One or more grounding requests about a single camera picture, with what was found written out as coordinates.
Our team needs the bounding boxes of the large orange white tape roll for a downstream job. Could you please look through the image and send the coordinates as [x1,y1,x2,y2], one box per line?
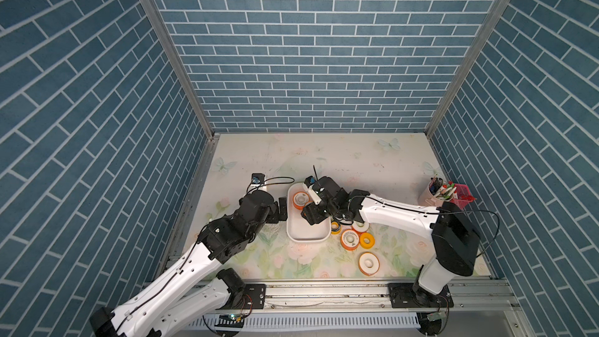
[352,222,370,235]

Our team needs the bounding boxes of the white storage box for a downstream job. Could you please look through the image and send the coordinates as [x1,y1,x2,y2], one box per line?
[286,183,331,243]

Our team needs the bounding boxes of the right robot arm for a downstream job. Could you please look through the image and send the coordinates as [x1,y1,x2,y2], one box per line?
[301,176,480,296]

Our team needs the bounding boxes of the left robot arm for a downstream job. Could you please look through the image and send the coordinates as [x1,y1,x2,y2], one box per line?
[90,190,287,336]

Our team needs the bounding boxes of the yellow black tape roll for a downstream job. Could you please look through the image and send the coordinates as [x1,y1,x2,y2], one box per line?
[331,222,342,235]

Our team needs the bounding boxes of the yellow orange tape roll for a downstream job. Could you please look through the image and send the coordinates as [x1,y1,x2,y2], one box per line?
[360,232,376,250]

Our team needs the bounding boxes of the large orange tape roll front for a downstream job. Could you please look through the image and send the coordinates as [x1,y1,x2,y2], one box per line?
[358,252,381,276]

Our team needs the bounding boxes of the pink pen cup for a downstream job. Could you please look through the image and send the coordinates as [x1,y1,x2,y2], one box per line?
[418,177,457,207]

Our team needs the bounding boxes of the magenta plastic basket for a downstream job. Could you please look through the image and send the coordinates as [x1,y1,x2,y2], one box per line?
[451,184,476,210]

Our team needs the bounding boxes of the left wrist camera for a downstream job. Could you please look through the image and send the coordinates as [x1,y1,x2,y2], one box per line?
[246,173,267,193]

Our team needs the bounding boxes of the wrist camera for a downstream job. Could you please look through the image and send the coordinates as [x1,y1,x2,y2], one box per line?
[246,173,267,193]
[304,176,323,205]

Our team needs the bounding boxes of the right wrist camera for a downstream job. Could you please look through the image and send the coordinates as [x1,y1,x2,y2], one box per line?
[304,176,323,205]

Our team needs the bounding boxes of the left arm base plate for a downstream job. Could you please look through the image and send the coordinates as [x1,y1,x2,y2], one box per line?
[218,283,267,312]

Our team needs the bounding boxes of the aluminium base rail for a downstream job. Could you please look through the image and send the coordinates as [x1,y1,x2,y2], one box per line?
[133,280,523,315]

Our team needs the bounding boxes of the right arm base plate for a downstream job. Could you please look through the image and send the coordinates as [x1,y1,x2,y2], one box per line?
[388,282,454,309]

